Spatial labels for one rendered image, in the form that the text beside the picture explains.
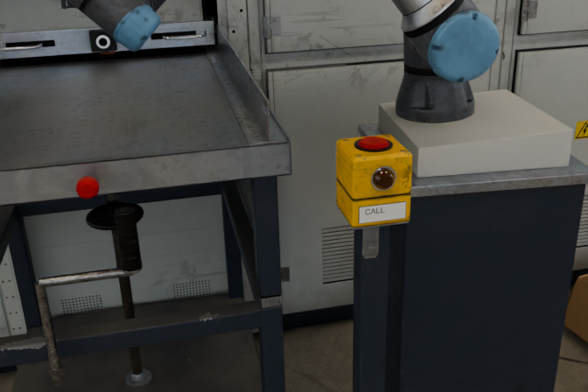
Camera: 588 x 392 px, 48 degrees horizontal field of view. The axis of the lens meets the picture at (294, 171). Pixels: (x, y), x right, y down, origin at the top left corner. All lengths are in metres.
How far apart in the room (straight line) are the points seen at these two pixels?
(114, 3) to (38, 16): 0.64
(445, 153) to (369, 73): 0.65
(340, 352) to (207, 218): 0.54
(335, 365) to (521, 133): 0.96
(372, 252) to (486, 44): 0.40
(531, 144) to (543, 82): 0.80
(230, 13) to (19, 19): 0.50
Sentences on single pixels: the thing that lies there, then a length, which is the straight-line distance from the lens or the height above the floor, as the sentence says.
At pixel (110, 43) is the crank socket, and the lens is 1.67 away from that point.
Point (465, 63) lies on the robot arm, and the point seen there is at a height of 0.95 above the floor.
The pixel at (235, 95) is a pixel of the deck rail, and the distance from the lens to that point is 1.29.
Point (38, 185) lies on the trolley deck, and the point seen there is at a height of 0.82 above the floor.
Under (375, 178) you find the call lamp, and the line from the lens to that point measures 0.83.
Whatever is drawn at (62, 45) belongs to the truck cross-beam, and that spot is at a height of 0.89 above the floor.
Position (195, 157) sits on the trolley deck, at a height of 0.84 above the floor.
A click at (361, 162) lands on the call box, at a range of 0.82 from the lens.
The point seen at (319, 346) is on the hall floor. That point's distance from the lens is 1.97.
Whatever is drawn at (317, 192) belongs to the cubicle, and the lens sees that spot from 1.82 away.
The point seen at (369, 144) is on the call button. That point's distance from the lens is 0.85.
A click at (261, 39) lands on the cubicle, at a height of 0.88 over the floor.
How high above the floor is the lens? 1.20
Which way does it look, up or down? 22 degrees down
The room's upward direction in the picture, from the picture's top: 2 degrees counter-clockwise
